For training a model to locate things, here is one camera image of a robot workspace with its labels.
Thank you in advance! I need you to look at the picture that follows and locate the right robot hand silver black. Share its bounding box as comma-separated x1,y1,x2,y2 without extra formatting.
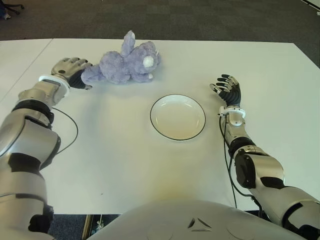
209,73,242,108

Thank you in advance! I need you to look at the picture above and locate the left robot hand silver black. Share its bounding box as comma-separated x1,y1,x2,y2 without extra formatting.
51,57,94,91

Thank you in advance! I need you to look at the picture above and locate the purple plush bunny doll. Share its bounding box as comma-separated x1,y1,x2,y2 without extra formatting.
81,30,162,85

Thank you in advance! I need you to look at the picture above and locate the white plate black rim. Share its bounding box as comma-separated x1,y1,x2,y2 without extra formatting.
149,93,207,141

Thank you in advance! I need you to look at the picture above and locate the black office chair base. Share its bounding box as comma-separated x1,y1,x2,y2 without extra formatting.
4,0,25,16

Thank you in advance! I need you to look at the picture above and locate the person's leg with sneaker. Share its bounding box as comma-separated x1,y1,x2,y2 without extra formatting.
0,6,11,20

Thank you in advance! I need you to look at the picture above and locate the white baseboard strip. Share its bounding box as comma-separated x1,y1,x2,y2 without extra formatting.
302,0,320,12

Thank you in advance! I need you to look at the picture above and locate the silver robot torso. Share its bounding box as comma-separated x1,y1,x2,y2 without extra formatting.
86,199,305,240

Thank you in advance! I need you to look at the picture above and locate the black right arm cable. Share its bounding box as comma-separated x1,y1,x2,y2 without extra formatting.
219,113,251,209

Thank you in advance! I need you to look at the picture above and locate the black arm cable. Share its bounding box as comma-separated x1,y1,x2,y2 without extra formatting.
219,113,251,209
51,107,79,155

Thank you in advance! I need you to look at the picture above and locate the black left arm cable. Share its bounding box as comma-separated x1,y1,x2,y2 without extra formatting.
51,107,79,155

